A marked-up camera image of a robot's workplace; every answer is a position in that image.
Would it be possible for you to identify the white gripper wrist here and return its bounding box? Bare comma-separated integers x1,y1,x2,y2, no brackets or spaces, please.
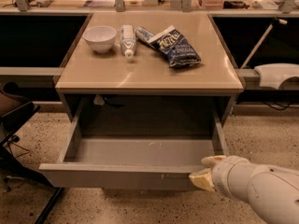
189,155,256,201

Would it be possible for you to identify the grey top drawer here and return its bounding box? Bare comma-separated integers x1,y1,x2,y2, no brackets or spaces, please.
40,96,227,190

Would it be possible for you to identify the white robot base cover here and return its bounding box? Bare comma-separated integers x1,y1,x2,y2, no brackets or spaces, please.
254,63,299,90

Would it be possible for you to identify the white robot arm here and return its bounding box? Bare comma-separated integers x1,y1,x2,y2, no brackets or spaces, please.
189,155,299,224

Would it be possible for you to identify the grey drawer cabinet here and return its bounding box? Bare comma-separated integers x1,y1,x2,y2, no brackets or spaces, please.
53,10,246,135

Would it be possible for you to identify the blue vinegar chips bag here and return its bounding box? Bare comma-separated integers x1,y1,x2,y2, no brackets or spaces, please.
135,25,201,68

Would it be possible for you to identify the clear plastic water bottle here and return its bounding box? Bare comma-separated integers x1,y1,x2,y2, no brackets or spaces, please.
121,24,136,59

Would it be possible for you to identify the white bowl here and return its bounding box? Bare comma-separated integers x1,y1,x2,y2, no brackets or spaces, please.
82,25,117,53

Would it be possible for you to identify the black office chair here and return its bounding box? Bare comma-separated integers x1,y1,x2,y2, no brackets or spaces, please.
0,80,66,224

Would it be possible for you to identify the white stick black handle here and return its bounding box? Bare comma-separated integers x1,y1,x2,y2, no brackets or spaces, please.
240,17,288,69

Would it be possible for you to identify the black cable on floor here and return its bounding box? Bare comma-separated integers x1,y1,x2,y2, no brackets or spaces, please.
6,138,32,159

